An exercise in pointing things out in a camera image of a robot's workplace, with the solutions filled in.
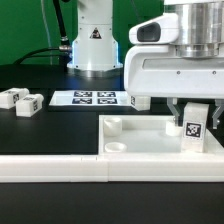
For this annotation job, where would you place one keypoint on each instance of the white L-shaped fence wall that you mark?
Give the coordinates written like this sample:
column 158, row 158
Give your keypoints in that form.
column 112, row 167

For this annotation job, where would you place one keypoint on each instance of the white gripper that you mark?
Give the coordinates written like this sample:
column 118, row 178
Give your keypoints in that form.
column 155, row 71

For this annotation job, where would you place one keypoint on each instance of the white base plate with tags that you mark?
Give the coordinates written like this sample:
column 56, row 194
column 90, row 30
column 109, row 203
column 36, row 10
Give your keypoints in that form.
column 90, row 98

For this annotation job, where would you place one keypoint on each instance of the white square tabletop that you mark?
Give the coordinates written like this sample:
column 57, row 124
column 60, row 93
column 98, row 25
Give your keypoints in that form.
column 139, row 134

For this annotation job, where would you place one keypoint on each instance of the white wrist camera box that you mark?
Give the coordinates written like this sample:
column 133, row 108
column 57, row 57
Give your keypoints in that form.
column 160, row 30

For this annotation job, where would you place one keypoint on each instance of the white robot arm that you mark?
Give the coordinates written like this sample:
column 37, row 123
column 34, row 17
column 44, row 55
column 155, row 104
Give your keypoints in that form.
column 179, row 54

